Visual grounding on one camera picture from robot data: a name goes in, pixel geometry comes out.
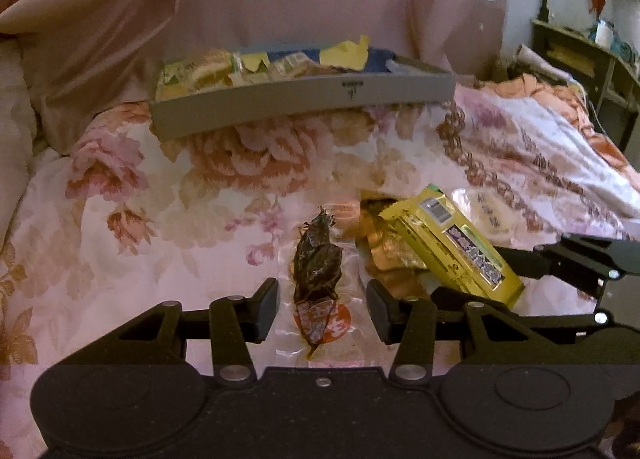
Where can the grey cardboard box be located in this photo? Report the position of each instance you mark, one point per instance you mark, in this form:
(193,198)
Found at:
(250,109)

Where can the floral bedsheet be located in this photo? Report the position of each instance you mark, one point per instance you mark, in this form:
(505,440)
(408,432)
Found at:
(150,214)

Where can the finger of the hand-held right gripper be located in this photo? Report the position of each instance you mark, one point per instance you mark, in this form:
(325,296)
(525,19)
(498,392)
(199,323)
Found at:
(450,296)
(575,259)

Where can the dark wooden shelf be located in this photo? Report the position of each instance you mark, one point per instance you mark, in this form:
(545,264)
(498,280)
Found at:
(585,64)

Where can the pink hanging bag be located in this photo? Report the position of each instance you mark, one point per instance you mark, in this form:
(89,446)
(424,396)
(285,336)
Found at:
(487,9)

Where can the orange yellow bread packet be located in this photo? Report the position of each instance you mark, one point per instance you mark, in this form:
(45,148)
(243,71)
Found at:
(200,71)

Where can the clear yellow snack packet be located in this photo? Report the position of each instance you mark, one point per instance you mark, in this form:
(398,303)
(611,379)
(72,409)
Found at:
(252,63)

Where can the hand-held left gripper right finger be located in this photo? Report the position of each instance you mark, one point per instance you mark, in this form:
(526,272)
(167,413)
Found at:
(380,311)

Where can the orange cloth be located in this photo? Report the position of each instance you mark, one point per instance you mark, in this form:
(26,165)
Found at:
(565,99)

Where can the white bottle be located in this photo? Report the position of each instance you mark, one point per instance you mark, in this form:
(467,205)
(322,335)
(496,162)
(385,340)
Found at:
(603,34)

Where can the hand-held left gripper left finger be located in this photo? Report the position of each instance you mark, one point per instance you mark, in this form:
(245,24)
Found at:
(262,311)

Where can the dark pickled snack clear packet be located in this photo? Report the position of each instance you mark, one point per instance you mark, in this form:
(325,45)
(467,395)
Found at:
(315,269)

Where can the rolled paper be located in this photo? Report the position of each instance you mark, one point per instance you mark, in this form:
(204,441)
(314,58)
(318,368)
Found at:
(537,59)

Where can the golden brown snack packet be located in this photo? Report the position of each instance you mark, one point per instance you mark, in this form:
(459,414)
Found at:
(385,249)

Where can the green white snack packet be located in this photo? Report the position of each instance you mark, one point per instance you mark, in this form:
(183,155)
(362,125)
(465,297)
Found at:
(290,64)

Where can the beige curtain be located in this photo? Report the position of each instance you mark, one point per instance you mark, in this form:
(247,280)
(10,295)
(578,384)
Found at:
(100,14)

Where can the yellow paper scrap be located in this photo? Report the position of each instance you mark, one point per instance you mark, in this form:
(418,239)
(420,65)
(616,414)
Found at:
(345,51)

